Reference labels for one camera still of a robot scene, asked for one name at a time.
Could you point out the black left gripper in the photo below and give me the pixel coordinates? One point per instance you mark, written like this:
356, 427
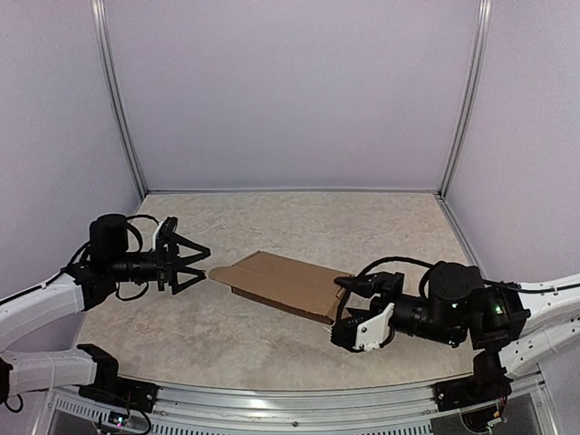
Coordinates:
166, 259

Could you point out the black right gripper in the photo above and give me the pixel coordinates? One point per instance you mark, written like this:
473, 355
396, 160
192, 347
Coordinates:
372, 284

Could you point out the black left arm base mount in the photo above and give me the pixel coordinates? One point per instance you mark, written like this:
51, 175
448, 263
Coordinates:
123, 392

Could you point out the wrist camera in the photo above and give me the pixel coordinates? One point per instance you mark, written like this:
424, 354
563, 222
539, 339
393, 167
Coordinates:
366, 337
163, 232

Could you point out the right aluminium corner post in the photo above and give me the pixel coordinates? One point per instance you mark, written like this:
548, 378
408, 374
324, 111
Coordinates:
476, 61

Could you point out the aluminium front frame rail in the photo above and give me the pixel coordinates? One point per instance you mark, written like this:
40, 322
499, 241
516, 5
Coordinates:
400, 409

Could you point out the aluminium corner post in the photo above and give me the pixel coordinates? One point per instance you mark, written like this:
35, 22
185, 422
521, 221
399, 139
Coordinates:
103, 40
476, 61

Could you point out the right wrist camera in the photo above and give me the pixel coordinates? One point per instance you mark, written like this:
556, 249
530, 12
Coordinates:
366, 337

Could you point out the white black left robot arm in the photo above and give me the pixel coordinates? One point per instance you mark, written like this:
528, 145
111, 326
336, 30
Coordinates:
32, 309

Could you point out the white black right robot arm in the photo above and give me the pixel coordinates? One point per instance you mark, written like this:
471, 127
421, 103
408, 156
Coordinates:
553, 321

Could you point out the left aluminium corner post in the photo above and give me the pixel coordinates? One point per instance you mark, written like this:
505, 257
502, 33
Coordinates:
103, 40

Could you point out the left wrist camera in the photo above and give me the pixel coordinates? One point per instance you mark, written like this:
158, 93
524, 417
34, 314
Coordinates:
163, 232

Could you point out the brown cardboard box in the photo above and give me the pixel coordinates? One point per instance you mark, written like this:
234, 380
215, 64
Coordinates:
292, 286

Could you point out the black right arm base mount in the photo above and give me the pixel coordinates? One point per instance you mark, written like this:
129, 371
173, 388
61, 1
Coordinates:
469, 391

